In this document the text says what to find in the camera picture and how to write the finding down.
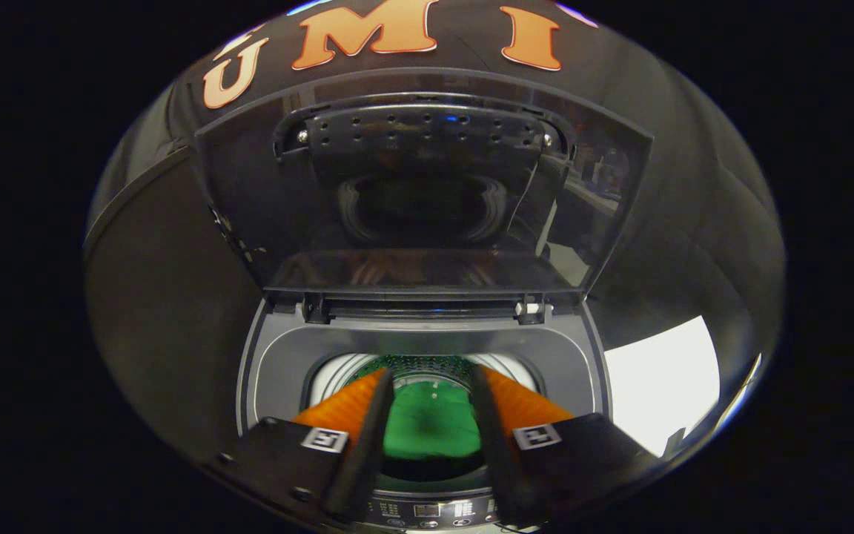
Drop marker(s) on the green polo shirt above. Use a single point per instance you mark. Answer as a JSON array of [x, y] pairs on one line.
[[431, 423]]

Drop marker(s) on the white side table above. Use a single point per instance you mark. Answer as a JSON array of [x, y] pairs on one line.
[[664, 386]]

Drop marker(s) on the black backdrop cloth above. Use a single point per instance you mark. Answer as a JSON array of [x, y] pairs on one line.
[[694, 222]]

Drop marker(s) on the dark glass washing machine lid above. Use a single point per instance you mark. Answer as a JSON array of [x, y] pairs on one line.
[[427, 185]]

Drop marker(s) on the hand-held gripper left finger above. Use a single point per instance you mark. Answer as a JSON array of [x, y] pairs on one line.
[[368, 445]]

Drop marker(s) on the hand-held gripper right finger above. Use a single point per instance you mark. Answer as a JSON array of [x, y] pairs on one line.
[[494, 445]]

